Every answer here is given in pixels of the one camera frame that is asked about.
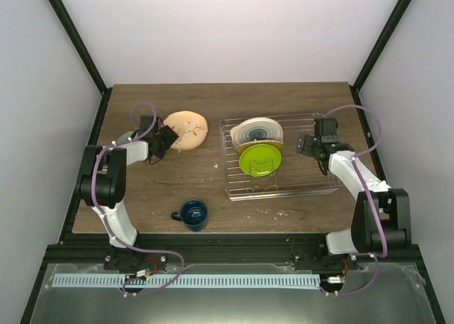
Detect mint green small bowl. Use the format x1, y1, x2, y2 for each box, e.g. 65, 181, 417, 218
116, 131, 137, 146

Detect beige plate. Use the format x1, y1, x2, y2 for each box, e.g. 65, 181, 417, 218
164, 111, 208, 150

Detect light blue slotted cable duct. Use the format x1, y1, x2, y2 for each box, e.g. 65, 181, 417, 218
51, 274, 321, 289

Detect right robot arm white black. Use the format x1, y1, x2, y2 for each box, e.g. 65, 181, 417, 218
297, 118, 411, 269

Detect white plate blue spiral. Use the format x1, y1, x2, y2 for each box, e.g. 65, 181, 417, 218
230, 117, 284, 147

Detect black aluminium frame base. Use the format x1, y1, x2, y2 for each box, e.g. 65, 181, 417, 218
45, 231, 419, 272

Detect woven bamboo mat round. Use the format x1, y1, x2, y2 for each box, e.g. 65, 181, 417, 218
235, 140, 284, 154

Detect dark blue mug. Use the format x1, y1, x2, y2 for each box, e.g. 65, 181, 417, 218
170, 199, 209, 232

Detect wire dish rack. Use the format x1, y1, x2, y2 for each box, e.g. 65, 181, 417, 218
219, 113, 343, 201

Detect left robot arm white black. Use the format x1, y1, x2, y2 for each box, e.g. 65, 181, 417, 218
74, 116, 179, 270

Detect lime green plate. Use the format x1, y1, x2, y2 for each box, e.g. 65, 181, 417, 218
238, 144, 282, 177

